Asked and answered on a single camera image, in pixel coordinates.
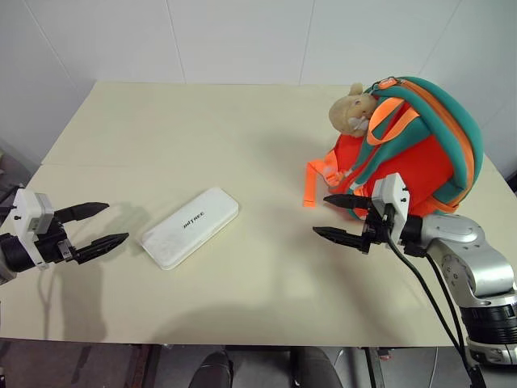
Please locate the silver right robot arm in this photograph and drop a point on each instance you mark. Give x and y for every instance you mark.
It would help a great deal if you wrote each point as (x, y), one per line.
(464, 242)

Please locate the black table frame bar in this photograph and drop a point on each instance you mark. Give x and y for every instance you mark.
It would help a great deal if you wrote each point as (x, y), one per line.
(373, 368)

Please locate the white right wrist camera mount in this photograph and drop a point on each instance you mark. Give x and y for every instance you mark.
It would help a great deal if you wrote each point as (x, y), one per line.
(393, 194)

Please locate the dark rounded shape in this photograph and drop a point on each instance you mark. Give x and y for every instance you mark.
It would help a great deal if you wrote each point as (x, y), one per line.
(317, 369)
(212, 369)

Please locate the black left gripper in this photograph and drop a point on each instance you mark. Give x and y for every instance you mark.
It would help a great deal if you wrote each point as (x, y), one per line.
(50, 246)

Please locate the beige plush toy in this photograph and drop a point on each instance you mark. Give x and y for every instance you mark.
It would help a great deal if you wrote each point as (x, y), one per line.
(343, 113)

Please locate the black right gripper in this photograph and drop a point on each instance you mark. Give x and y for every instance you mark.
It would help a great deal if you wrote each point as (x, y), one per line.
(375, 232)

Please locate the green and orange backpack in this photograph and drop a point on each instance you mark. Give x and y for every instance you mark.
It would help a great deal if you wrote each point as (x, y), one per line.
(404, 161)

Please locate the white pencil case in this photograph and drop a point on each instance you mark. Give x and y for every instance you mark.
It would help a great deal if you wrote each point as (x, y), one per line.
(186, 230)

